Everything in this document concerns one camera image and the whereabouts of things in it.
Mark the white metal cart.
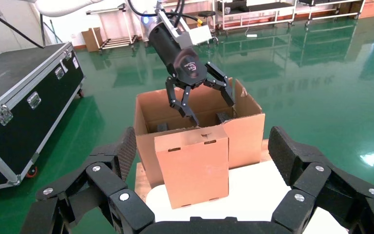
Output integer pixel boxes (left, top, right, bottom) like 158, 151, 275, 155
85, 2, 139, 51

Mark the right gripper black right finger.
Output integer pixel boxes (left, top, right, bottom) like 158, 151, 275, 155
267, 126, 374, 234

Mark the white shelf rack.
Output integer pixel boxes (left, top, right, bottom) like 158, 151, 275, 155
297, 0, 367, 26
212, 0, 296, 31

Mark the black cable with yellow tag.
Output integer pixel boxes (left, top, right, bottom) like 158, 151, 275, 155
170, 12, 204, 26

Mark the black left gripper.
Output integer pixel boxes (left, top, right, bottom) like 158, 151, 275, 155
148, 22, 236, 127

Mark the small cardboard box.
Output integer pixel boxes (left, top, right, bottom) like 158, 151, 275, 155
154, 125, 230, 210

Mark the big open cardboard box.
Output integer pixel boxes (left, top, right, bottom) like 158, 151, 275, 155
133, 77, 266, 190

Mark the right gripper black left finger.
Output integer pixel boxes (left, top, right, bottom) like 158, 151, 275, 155
19, 126, 157, 234

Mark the black flight case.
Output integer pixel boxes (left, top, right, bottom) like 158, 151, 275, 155
0, 42, 86, 195

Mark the long thin black cable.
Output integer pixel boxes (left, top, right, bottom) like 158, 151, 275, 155
0, 5, 46, 49

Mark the thick black braided cable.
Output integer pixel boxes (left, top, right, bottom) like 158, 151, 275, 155
127, 0, 186, 28

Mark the brown background cardboard box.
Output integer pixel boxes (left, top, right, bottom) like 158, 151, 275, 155
81, 27, 104, 53

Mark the silver camera mounting bracket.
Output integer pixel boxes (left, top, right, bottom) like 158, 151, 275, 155
156, 3, 194, 49

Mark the black round stool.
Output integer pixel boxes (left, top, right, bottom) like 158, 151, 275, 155
197, 10, 220, 44

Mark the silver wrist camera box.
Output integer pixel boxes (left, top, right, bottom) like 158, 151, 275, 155
187, 25, 213, 46

